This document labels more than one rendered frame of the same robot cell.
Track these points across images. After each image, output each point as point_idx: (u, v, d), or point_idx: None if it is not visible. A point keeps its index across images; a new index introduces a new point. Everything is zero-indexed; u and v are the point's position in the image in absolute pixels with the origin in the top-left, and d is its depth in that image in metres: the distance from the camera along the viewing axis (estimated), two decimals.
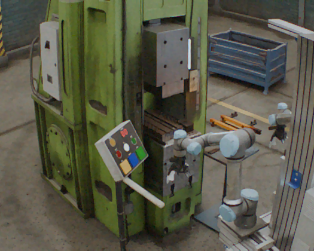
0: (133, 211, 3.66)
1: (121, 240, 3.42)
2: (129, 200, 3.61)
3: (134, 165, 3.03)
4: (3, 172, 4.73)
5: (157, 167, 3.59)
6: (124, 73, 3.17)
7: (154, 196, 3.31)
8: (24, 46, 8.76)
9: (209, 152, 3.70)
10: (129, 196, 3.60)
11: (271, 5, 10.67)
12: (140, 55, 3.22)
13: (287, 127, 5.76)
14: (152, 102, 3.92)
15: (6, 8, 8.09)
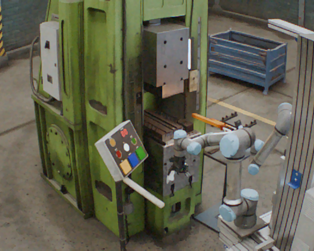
0: (133, 211, 3.66)
1: (121, 240, 3.42)
2: (129, 200, 3.61)
3: (134, 165, 3.03)
4: (3, 172, 4.73)
5: (157, 167, 3.59)
6: (124, 73, 3.17)
7: (154, 196, 3.31)
8: (24, 46, 8.76)
9: (209, 152, 3.70)
10: (129, 196, 3.60)
11: (271, 5, 10.67)
12: (140, 55, 3.22)
13: None
14: (152, 102, 3.92)
15: (6, 8, 8.09)
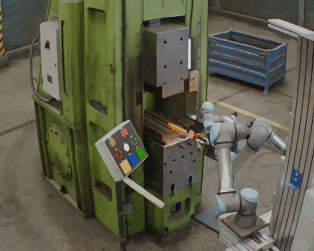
0: (133, 211, 3.66)
1: (121, 240, 3.42)
2: (129, 200, 3.61)
3: (134, 165, 3.03)
4: (3, 172, 4.73)
5: (157, 167, 3.59)
6: (124, 73, 3.17)
7: (154, 196, 3.31)
8: (24, 46, 8.76)
9: None
10: (129, 196, 3.60)
11: (271, 5, 10.67)
12: (140, 55, 3.22)
13: (287, 127, 5.76)
14: (152, 102, 3.92)
15: (6, 8, 8.09)
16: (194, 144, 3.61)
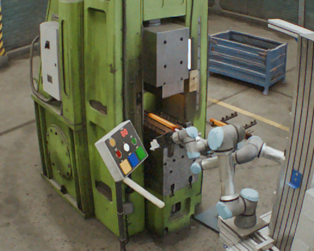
0: (133, 211, 3.66)
1: (121, 240, 3.42)
2: (129, 200, 3.61)
3: (134, 165, 3.03)
4: (3, 172, 4.73)
5: (157, 167, 3.59)
6: (124, 73, 3.17)
7: (154, 196, 3.31)
8: (24, 46, 8.76)
9: None
10: (129, 196, 3.60)
11: (271, 5, 10.67)
12: (140, 55, 3.22)
13: (287, 127, 5.76)
14: (152, 102, 3.92)
15: (6, 8, 8.09)
16: None
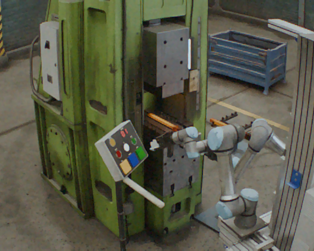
0: (133, 211, 3.66)
1: (121, 240, 3.42)
2: (129, 200, 3.61)
3: (134, 165, 3.03)
4: (3, 172, 4.73)
5: (157, 167, 3.59)
6: (124, 73, 3.17)
7: (154, 196, 3.31)
8: (24, 46, 8.76)
9: (209, 152, 3.70)
10: (129, 196, 3.60)
11: (271, 5, 10.67)
12: (140, 55, 3.22)
13: (287, 127, 5.76)
14: (152, 102, 3.92)
15: (6, 8, 8.09)
16: None
